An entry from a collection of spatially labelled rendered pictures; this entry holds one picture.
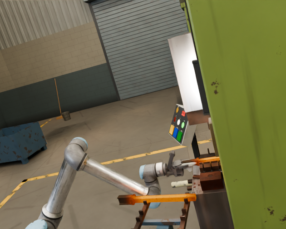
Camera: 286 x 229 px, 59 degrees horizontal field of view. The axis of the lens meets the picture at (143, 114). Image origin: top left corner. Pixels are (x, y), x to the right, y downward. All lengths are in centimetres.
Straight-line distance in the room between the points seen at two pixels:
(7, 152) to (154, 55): 574
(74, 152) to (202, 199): 79
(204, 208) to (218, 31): 99
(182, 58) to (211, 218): 91
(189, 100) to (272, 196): 59
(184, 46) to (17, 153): 532
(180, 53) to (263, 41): 48
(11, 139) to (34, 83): 494
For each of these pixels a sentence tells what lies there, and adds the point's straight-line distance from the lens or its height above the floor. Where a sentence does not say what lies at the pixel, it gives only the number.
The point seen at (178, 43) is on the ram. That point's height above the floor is 173.
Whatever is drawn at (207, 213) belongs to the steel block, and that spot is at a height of 78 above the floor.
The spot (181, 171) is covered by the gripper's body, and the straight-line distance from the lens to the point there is 167.
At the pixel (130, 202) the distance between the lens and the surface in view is 142.
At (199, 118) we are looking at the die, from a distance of 147.
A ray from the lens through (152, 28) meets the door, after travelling 941.
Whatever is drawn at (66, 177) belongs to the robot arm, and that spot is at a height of 110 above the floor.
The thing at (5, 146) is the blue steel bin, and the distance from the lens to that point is 639.
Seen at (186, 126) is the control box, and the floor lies 109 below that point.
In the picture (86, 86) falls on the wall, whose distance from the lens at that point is 1005.
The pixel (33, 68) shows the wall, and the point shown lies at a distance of 1072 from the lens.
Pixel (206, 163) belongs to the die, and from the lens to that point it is 163.
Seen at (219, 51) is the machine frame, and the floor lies 168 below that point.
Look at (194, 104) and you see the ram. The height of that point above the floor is 140.
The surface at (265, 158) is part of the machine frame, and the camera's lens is 112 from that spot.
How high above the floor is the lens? 177
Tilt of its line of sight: 15 degrees down
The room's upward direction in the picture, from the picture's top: 16 degrees counter-clockwise
